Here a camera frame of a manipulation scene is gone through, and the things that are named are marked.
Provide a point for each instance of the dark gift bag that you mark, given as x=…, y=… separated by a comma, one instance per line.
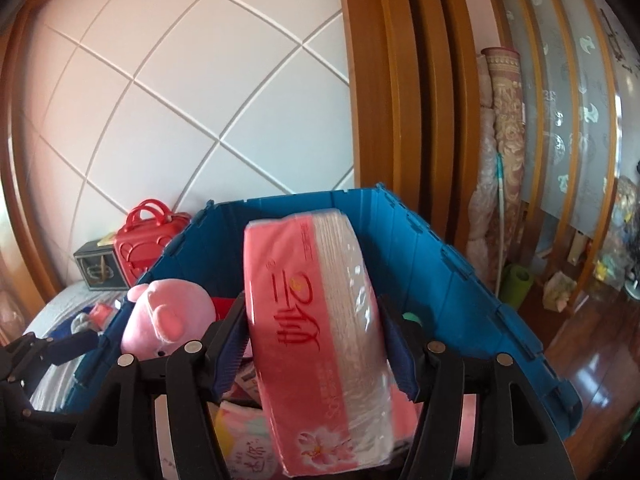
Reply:
x=100, y=265

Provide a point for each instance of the pink pig plush toy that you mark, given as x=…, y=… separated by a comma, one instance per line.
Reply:
x=170, y=315

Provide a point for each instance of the green rolled mat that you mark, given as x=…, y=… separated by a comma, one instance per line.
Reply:
x=517, y=285

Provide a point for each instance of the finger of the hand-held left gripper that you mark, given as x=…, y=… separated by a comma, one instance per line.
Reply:
x=70, y=347

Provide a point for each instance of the frosted glass sliding door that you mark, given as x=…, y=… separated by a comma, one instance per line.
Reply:
x=565, y=110

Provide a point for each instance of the pink tissue pack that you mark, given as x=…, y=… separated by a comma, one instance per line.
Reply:
x=310, y=310

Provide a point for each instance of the wooden bed frame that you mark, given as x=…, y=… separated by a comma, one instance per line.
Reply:
x=30, y=255

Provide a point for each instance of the blue plastic crate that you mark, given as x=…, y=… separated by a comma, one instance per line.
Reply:
x=450, y=280

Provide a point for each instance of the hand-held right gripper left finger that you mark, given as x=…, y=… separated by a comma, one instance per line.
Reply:
x=230, y=340

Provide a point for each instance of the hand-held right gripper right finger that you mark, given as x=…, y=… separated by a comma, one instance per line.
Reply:
x=400, y=355

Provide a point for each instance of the small red white packet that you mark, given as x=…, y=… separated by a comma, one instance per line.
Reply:
x=102, y=312

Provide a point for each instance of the wooden door frame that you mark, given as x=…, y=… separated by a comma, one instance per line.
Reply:
x=400, y=85

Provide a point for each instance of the pile of plastic bags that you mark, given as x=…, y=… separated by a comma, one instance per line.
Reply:
x=617, y=240

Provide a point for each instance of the mint green item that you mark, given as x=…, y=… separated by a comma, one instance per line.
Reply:
x=413, y=318

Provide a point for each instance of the patterned rolled carpet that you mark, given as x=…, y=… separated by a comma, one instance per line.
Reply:
x=510, y=125

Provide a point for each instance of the pale floral tissue pack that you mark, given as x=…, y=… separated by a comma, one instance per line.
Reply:
x=240, y=440

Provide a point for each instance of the red bear-face case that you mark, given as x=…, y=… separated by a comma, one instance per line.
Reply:
x=145, y=245

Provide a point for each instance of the pale rolled mat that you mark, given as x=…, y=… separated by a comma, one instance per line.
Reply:
x=482, y=200

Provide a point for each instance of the white quilted bed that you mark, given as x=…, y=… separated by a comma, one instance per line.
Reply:
x=55, y=385

